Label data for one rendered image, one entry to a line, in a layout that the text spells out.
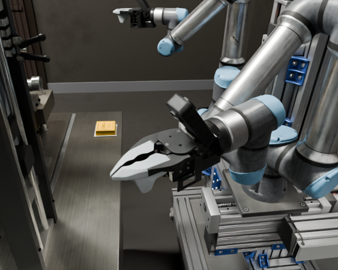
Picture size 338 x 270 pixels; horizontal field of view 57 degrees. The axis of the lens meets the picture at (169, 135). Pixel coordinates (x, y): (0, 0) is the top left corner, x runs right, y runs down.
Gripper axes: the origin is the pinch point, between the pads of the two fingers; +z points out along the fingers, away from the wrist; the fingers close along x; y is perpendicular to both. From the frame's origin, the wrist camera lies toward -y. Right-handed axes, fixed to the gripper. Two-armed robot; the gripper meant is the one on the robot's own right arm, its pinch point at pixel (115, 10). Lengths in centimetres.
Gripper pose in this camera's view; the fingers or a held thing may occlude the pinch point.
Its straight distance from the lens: 163.0
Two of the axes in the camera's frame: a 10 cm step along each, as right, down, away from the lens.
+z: -9.6, -1.3, 2.5
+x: 2.8, -5.0, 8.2
